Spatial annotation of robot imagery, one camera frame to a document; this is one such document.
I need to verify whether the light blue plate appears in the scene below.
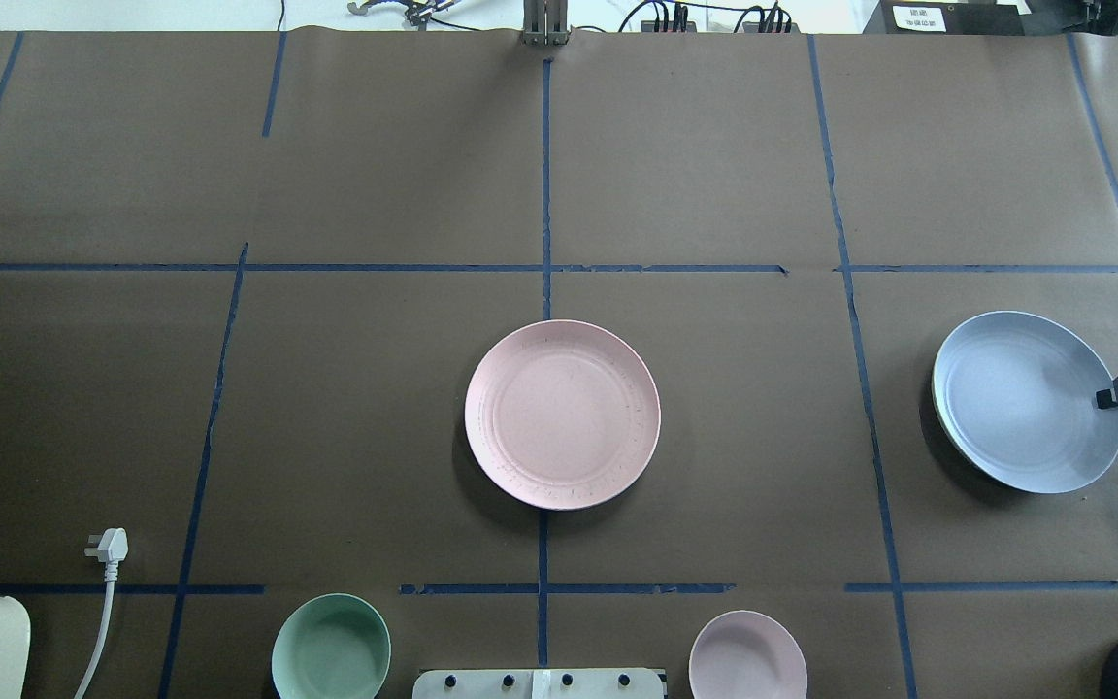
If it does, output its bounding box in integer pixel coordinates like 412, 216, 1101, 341
931, 311, 1118, 494

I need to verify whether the pink plate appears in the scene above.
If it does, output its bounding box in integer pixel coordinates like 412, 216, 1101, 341
463, 319, 662, 512

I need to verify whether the black box with label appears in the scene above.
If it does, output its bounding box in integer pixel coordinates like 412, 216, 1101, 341
862, 1, 1025, 36

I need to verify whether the pink bowl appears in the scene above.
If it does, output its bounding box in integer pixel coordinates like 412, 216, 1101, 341
688, 610, 811, 698

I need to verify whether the green bowl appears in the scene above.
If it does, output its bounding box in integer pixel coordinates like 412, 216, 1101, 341
271, 593, 392, 698

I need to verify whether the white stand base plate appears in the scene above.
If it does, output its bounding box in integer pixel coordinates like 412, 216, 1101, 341
413, 667, 669, 698

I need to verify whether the aluminium frame post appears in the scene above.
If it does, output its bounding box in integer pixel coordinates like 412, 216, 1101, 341
520, 0, 571, 46

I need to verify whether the white power cord with plug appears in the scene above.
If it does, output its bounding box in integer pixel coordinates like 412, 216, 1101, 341
72, 527, 129, 699

